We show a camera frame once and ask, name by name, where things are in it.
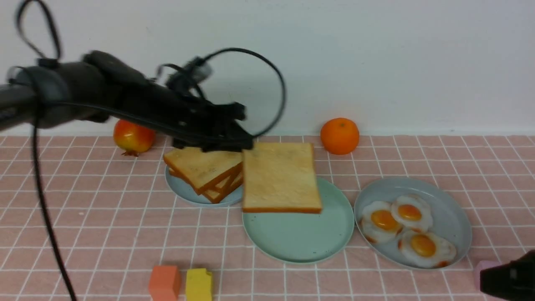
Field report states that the black left camera cable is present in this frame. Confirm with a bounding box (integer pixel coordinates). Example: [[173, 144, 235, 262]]
[[13, 0, 287, 301]]

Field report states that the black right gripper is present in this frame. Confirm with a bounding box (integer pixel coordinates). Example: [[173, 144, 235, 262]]
[[479, 250, 535, 301]]

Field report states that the pink checked tablecloth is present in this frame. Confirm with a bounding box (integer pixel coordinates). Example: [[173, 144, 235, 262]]
[[0, 135, 535, 301]]

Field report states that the teal centre plate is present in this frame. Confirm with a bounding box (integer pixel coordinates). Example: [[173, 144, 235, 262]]
[[242, 178, 355, 264]]

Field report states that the grey-blue egg plate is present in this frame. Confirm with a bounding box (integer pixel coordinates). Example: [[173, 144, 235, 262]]
[[354, 178, 472, 270]]

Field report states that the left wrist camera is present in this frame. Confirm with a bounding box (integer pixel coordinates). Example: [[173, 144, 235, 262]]
[[166, 56, 213, 91]]

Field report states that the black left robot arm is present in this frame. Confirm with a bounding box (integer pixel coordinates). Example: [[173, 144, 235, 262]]
[[0, 50, 254, 152]]

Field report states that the orange block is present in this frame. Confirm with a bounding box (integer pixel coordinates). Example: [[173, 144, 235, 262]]
[[148, 265, 181, 301]]

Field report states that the red yellow pomegranate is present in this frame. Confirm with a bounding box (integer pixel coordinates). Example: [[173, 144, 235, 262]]
[[113, 119, 155, 157]]

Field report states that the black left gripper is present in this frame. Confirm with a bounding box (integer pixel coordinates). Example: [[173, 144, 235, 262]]
[[145, 84, 254, 153]]

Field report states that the toast slice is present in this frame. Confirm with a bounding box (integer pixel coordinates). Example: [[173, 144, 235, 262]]
[[212, 171, 242, 193], [202, 174, 243, 204], [242, 142, 323, 214], [163, 148, 243, 196]]

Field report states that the pink block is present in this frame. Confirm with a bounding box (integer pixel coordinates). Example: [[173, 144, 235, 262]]
[[473, 260, 501, 291]]

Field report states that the yellow block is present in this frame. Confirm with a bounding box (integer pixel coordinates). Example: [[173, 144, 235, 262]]
[[185, 268, 213, 301]]

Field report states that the orange fruit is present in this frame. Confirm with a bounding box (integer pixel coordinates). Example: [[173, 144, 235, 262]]
[[320, 117, 360, 156]]

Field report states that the fried egg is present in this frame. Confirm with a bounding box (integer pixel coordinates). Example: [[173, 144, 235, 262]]
[[358, 201, 404, 244], [397, 230, 457, 269], [390, 194, 433, 233]]

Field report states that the blue bread plate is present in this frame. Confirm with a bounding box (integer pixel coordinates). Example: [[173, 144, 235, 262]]
[[166, 169, 243, 208]]

